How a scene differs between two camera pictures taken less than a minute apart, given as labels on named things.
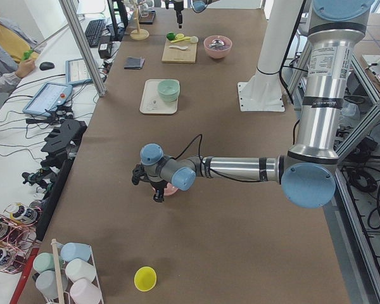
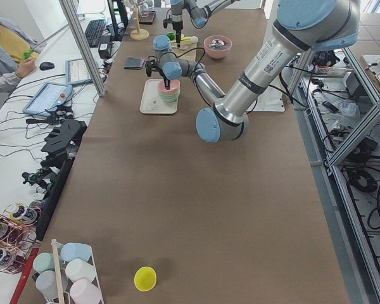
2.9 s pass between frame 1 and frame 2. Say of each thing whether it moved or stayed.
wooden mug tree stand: stayed
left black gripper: moved
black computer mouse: stayed
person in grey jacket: stayed
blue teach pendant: stayed
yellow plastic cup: stayed
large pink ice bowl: stayed
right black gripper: moved
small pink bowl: moved
